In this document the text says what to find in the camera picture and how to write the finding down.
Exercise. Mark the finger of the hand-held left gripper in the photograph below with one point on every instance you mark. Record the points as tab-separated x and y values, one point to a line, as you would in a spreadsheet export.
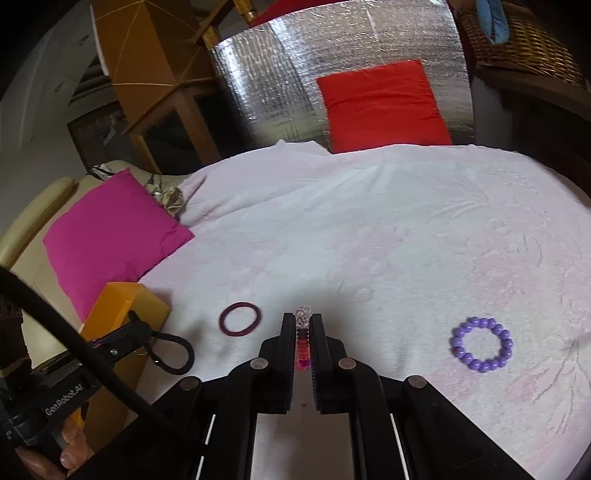
134	353
124	330

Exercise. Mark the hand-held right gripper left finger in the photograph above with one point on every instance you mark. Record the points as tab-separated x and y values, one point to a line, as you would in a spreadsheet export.
287	360

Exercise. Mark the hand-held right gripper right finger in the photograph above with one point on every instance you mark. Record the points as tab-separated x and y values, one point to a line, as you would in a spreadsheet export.
318	360

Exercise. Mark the person's left hand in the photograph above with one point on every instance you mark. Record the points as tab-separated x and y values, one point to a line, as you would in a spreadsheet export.
74	450

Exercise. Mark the orange box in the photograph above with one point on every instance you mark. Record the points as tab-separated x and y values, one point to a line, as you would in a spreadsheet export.
120	304

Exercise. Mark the pink cushion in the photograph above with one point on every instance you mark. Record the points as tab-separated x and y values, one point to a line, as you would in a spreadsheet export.
115	235

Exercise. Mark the cream sofa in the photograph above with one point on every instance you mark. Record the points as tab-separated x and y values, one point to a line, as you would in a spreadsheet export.
27	258

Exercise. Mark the shiny crumpled wrapper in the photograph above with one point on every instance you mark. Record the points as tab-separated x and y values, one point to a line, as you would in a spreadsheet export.
171	198

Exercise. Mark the white blanket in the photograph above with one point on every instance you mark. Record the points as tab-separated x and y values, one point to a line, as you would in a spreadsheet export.
369	221

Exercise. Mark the silver foil sheet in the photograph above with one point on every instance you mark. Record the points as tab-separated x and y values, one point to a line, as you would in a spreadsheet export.
286	92

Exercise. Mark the wooden side table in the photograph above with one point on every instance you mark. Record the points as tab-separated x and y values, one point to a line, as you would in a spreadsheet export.
498	74

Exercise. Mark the red seat cushion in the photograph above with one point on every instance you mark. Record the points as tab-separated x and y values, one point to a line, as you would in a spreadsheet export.
277	9

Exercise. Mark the blue cloth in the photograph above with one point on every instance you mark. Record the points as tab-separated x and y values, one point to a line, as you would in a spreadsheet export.
494	21

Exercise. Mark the wicker basket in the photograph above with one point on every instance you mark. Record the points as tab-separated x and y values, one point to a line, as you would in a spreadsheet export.
531	41

